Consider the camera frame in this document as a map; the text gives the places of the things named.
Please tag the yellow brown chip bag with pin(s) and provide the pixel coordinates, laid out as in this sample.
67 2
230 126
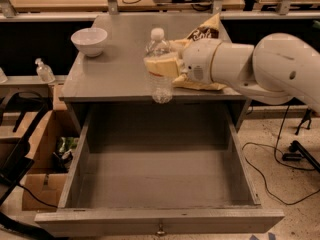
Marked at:
208 29

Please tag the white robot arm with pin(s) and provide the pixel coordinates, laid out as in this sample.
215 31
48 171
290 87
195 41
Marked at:
279 68

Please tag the open grey top drawer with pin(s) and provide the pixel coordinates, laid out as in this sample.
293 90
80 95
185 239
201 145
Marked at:
126 180

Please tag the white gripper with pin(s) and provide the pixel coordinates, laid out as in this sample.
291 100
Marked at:
198 59

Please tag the white ceramic bowl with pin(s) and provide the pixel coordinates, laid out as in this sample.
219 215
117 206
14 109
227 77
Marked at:
90 41

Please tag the clear pump bottle left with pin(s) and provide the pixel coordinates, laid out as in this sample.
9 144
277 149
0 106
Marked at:
44 71

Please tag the grey metal rail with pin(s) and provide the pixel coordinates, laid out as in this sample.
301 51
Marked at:
225 15

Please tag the green packet in box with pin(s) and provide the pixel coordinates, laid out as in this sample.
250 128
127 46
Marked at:
64 144

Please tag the metal drawer knob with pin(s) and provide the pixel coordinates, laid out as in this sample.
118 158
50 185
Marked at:
160 231

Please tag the black chair frame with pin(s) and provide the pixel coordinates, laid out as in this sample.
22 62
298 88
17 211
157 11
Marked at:
14 163

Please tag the clear plastic water bottle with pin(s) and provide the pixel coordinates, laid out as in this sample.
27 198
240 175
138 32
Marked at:
160 63

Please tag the grey wooden cabinet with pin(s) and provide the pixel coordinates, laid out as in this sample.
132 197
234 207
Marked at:
116 82

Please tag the brown cardboard box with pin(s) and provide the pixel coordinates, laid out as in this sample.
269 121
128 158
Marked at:
45 180

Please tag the black stand leg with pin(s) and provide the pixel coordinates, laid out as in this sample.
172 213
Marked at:
296 150

